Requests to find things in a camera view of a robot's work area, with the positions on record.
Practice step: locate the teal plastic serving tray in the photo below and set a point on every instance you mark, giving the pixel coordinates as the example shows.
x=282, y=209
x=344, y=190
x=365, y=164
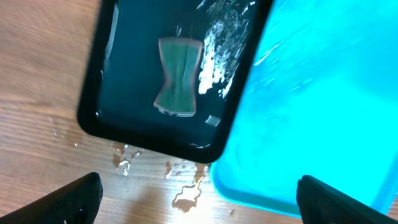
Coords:
x=320, y=100

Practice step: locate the black plastic tray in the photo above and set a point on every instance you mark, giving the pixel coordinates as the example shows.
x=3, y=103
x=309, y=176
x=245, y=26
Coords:
x=124, y=73

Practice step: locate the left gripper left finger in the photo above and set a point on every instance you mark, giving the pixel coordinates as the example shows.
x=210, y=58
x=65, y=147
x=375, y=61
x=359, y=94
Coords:
x=76, y=202

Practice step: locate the green and tan sponge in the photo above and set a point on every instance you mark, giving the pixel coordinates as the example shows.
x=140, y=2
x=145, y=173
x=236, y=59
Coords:
x=179, y=59

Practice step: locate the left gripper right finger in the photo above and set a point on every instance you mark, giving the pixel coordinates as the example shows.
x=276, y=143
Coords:
x=320, y=203

